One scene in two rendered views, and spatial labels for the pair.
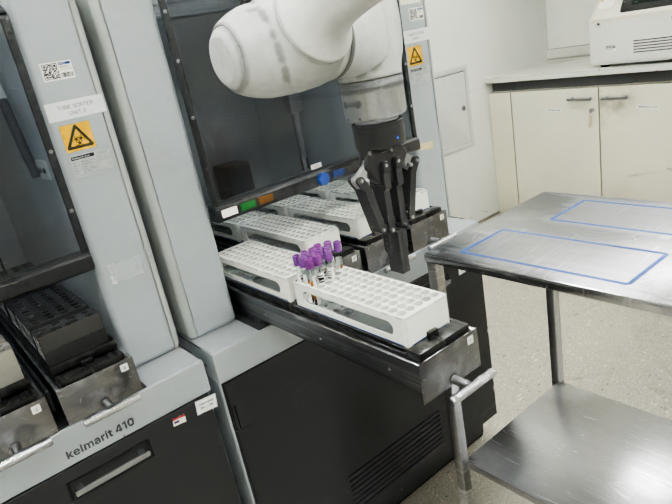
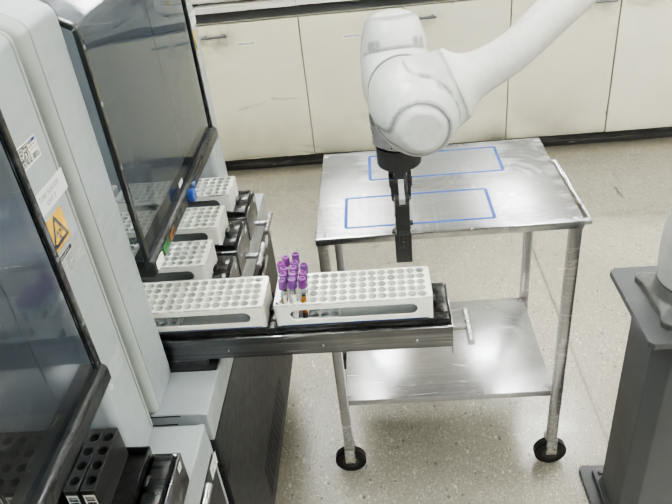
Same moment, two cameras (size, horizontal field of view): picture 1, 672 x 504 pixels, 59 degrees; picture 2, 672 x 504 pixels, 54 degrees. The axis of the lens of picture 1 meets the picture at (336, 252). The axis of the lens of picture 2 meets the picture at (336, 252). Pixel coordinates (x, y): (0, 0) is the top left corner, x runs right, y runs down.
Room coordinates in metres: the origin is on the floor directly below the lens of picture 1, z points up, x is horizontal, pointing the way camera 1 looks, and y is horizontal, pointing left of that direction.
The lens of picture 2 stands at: (0.29, 0.75, 1.62)
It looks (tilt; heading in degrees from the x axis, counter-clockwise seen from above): 33 degrees down; 311
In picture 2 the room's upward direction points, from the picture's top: 7 degrees counter-clockwise
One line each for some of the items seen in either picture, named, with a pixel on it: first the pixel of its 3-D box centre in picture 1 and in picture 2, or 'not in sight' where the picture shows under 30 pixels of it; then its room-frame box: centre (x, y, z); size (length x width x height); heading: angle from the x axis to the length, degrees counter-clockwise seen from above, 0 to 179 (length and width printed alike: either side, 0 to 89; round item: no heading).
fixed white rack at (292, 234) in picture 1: (288, 237); (145, 267); (1.41, 0.11, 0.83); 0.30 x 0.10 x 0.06; 36
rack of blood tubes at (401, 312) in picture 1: (365, 303); (353, 298); (0.94, -0.03, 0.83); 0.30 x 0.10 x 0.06; 36
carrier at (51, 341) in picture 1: (73, 338); (105, 471); (1.00, 0.50, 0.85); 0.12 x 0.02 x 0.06; 126
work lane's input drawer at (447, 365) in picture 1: (324, 312); (288, 323); (1.06, 0.04, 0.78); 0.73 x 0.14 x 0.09; 36
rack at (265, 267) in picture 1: (268, 270); (194, 307); (1.20, 0.15, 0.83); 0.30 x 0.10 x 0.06; 36
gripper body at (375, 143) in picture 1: (381, 150); (399, 167); (0.86, -0.09, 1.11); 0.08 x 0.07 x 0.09; 126
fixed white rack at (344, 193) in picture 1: (377, 200); (177, 199); (1.58, -0.14, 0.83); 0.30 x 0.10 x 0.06; 36
